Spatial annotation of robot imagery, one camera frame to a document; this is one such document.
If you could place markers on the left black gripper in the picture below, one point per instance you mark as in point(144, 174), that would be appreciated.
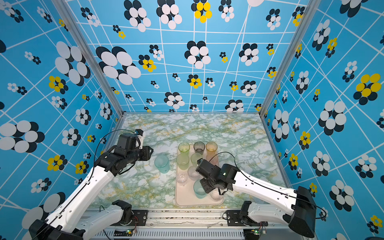
point(146, 150)

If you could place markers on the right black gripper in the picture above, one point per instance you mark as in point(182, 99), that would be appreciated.
point(207, 189)

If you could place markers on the large clear glass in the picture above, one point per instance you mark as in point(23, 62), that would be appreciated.
point(215, 196)

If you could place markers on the pink textured cup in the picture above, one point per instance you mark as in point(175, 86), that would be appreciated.
point(213, 158)

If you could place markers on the tall teal cup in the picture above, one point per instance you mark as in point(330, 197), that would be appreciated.
point(162, 164)
point(199, 190)

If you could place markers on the frosted clear textured cup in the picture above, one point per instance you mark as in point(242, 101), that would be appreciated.
point(193, 174)

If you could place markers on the amber yellow cup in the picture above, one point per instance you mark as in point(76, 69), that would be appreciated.
point(211, 148)

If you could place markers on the small clear glass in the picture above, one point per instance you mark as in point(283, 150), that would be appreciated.
point(182, 178)

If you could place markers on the grey smoky cup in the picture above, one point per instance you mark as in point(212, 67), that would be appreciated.
point(199, 147)

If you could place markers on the light green textured cup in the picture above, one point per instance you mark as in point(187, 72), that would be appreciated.
point(183, 161)
point(195, 157)

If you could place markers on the tall teal cup front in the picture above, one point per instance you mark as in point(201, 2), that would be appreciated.
point(162, 164)

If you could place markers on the green transparent cup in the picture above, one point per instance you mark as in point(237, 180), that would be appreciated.
point(184, 148)

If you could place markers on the light green textured cup front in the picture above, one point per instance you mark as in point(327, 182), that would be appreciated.
point(195, 157)

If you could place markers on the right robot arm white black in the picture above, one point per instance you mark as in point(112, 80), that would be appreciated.
point(295, 208)

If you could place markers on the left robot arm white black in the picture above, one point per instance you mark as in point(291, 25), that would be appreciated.
point(64, 223)

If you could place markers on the pink rectangular tray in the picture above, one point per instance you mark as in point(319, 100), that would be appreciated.
point(185, 196)

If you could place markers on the right green circuit board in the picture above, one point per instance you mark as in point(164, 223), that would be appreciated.
point(252, 233)

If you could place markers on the green circuit board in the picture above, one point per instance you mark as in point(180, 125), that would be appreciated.
point(252, 233)
point(124, 233)

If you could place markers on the left green circuit board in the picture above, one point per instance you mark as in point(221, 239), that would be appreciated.
point(124, 233)

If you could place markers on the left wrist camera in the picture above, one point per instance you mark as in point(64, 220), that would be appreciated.
point(140, 138)

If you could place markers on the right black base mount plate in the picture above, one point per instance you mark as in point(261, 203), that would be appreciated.
point(239, 218)

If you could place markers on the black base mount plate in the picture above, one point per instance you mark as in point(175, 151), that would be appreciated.
point(135, 218)
point(239, 218)

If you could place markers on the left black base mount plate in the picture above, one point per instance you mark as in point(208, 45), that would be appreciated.
point(135, 218)

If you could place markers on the aluminium front rail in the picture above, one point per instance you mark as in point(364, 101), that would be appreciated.
point(195, 224)

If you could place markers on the left aluminium corner post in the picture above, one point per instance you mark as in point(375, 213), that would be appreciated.
point(81, 42)

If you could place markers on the aluminium corner post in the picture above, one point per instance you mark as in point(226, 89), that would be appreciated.
point(288, 57)
point(81, 42)

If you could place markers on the right aluminium corner post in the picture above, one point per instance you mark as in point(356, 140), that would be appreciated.
point(288, 57)

